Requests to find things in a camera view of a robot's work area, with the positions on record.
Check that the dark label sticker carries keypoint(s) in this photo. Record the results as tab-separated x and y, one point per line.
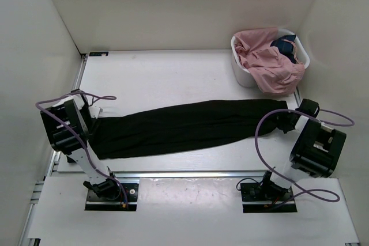
98	54

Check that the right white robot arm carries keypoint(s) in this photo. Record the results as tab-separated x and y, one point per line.
315	153

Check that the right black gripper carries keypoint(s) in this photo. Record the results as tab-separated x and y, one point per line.
280	122

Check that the pink trousers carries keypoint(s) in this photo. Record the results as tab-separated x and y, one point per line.
273	72

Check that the navy blue garment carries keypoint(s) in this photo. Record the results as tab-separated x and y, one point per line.
287	47

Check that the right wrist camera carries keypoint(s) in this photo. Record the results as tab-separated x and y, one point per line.
309	107

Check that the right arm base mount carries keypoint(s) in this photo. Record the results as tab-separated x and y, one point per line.
257	198

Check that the black trousers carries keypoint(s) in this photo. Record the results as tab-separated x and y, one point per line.
178	128

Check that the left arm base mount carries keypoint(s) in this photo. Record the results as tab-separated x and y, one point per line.
110	197

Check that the white laundry basket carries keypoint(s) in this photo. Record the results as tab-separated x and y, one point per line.
243	75

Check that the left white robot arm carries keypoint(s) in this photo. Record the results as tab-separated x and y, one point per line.
67	121

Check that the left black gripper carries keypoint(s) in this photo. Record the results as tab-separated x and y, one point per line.
94	119

